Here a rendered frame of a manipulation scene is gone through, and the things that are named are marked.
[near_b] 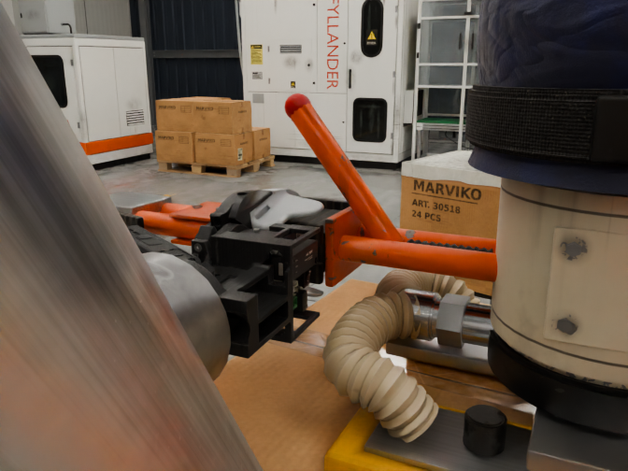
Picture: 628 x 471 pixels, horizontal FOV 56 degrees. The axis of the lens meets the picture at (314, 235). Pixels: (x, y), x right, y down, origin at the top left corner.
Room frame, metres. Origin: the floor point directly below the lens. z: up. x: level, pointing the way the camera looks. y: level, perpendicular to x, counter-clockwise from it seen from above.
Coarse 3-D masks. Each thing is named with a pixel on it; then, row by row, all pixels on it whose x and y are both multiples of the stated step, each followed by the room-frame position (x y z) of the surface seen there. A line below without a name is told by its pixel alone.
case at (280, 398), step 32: (352, 288) 0.71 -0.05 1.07; (320, 320) 0.61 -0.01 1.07; (256, 352) 0.53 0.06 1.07; (288, 352) 0.53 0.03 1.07; (320, 352) 0.53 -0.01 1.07; (384, 352) 0.53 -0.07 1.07; (224, 384) 0.47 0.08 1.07; (256, 384) 0.47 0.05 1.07; (288, 384) 0.47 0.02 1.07; (320, 384) 0.47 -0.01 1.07; (448, 384) 0.47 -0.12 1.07; (480, 384) 0.47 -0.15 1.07; (256, 416) 0.42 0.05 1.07; (288, 416) 0.42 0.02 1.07; (320, 416) 0.42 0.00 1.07; (352, 416) 0.42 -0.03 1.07; (512, 416) 0.42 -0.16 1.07; (256, 448) 0.38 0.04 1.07; (288, 448) 0.38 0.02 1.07; (320, 448) 0.38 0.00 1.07
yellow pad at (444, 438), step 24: (360, 408) 0.41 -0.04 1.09; (480, 408) 0.36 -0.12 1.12; (360, 432) 0.38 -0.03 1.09; (384, 432) 0.37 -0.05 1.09; (432, 432) 0.37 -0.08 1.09; (456, 432) 0.37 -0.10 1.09; (480, 432) 0.34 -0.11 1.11; (504, 432) 0.34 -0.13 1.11; (528, 432) 0.37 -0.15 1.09; (336, 456) 0.35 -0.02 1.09; (360, 456) 0.35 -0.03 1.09; (384, 456) 0.35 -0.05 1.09; (408, 456) 0.34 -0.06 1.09; (432, 456) 0.34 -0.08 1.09; (456, 456) 0.34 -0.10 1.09; (480, 456) 0.34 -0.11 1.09; (504, 456) 0.34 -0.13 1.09
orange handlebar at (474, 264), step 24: (144, 216) 0.57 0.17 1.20; (168, 216) 0.56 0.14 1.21; (192, 216) 0.54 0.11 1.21; (360, 240) 0.47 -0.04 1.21; (384, 240) 0.46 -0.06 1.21; (432, 240) 0.48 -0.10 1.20; (456, 240) 0.47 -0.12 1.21; (480, 240) 0.47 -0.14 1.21; (384, 264) 0.46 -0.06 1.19; (408, 264) 0.44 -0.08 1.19; (432, 264) 0.44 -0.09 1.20; (456, 264) 0.43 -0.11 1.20; (480, 264) 0.42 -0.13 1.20
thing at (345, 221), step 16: (336, 208) 0.55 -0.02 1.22; (304, 224) 0.47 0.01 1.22; (320, 224) 0.46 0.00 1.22; (336, 224) 0.47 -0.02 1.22; (352, 224) 0.50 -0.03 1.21; (320, 240) 0.46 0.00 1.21; (336, 240) 0.47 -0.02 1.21; (320, 256) 0.47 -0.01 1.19; (336, 256) 0.47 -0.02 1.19; (320, 272) 0.46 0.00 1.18; (336, 272) 0.47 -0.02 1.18
